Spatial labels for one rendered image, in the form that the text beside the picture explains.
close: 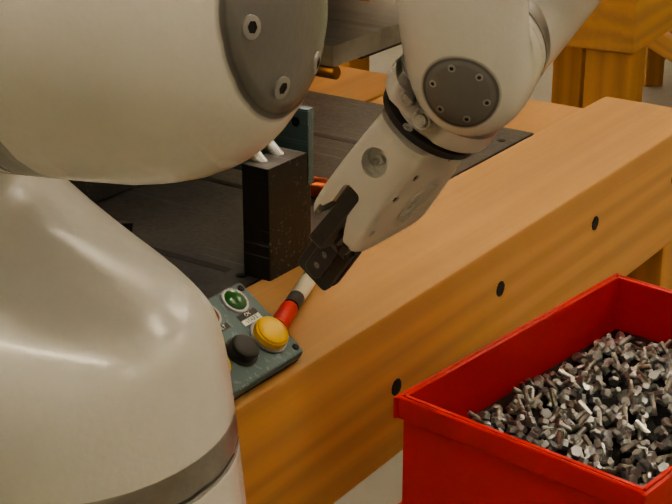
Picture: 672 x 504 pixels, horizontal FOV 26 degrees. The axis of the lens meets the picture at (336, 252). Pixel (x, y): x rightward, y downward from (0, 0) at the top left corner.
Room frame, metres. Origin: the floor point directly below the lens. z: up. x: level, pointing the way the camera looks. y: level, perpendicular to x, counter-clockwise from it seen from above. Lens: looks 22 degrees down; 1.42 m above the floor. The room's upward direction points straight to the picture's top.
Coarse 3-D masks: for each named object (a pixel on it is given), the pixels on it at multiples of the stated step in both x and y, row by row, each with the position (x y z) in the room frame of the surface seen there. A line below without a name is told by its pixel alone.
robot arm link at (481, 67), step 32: (416, 0) 0.83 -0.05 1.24; (448, 0) 0.82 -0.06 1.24; (480, 0) 0.82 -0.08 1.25; (512, 0) 0.82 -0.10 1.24; (416, 32) 0.84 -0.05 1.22; (448, 32) 0.82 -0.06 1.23; (480, 32) 0.82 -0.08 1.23; (512, 32) 0.82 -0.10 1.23; (416, 64) 0.84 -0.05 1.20; (448, 64) 0.83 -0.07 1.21; (480, 64) 0.82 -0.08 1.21; (512, 64) 0.82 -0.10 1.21; (544, 64) 0.87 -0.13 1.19; (416, 96) 0.85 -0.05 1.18; (448, 96) 0.83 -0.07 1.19; (480, 96) 0.83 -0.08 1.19; (512, 96) 0.83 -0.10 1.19; (448, 128) 0.84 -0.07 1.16; (480, 128) 0.83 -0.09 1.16
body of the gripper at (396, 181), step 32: (384, 96) 0.96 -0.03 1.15; (384, 128) 0.94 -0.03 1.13; (352, 160) 0.95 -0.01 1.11; (384, 160) 0.94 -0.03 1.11; (416, 160) 0.92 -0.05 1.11; (448, 160) 0.96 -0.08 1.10; (320, 192) 0.96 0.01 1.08; (384, 192) 0.93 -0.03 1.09; (416, 192) 0.95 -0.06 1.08; (352, 224) 0.94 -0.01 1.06; (384, 224) 0.95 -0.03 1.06
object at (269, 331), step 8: (264, 320) 1.05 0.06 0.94; (272, 320) 1.05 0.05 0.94; (256, 328) 1.04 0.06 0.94; (264, 328) 1.04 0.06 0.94; (272, 328) 1.04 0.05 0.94; (280, 328) 1.05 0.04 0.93; (256, 336) 1.04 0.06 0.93; (264, 336) 1.03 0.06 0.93; (272, 336) 1.03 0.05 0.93; (280, 336) 1.04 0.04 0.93; (288, 336) 1.05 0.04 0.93; (264, 344) 1.03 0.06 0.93; (272, 344) 1.03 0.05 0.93; (280, 344) 1.03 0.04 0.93
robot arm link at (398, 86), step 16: (400, 64) 0.95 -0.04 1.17; (400, 80) 0.94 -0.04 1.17; (400, 96) 0.93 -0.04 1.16; (400, 112) 0.95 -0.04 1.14; (416, 112) 0.92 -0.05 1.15; (416, 128) 0.94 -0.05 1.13; (432, 128) 0.92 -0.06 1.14; (448, 144) 0.92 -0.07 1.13; (464, 144) 0.92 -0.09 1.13; (480, 144) 0.93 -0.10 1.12
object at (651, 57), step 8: (656, 40) 4.97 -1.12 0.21; (664, 40) 4.91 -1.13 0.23; (648, 48) 5.14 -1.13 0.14; (656, 48) 4.97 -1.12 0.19; (664, 48) 4.90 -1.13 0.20; (648, 56) 5.14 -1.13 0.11; (656, 56) 5.15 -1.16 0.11; (664, 56) 4.90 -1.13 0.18; (648, 64) 5.14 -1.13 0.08; (656, 64) 5.15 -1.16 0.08; (648, 72) 5.14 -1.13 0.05; (656, 72) 5.15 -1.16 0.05; (648, 80) 5.14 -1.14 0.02; (656, 80) 5.15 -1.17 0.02
